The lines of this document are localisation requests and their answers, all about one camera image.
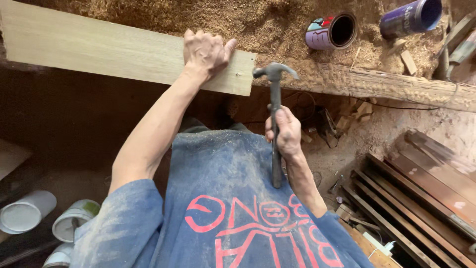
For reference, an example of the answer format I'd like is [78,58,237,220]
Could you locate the rough wooden workbench beam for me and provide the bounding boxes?
[253,60,476,113]

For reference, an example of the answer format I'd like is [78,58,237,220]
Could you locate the pile of wood offcuts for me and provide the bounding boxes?
[299,97,378,144]

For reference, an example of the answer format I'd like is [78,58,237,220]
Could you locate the pale wooden plank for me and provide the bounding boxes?
[0,0,257,97]

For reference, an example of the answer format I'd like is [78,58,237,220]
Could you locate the person's blue printed shirt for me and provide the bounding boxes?
[70,117,375,268]

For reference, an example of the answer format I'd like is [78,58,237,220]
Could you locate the black cable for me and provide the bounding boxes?
[283,83,460,123]

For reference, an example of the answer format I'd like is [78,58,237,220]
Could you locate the person's right hand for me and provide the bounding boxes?
[265,104,302,160]

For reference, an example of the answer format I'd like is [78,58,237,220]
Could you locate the dark steel claw hammer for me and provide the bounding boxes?
[252,62,300,189]

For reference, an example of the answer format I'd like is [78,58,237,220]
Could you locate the stack of dark wooden boards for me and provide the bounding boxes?
[341,129,476,268]

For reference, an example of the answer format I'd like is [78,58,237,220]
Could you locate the light wooden plank scraps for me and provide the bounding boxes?
[335,203,403,268]

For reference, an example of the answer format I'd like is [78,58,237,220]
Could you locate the dark blue open can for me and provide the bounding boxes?
[380,0,443,40]

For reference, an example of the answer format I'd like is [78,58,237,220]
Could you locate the white plastic bucket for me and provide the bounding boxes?
[0,190,57,235]

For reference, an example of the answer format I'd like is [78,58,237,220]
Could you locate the open colourful paint can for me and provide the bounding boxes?
[305,12,358,51]

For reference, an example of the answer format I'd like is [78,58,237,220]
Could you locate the white plastic tub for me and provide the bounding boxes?
[42,242,74,268]

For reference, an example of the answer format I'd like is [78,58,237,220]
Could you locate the small wooden block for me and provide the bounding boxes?
[400,49,418,76]

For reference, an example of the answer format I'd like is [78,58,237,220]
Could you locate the white bucket with green label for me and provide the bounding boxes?
[52,200,101,243]

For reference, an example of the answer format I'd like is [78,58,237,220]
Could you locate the grey metal tool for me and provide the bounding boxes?
[433,11,476,80]

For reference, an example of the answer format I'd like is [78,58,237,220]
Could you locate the heap of sawdust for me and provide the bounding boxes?
[15,0,450,79]

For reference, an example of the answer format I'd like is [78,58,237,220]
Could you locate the person's left hand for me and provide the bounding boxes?
[183,29,238,83]

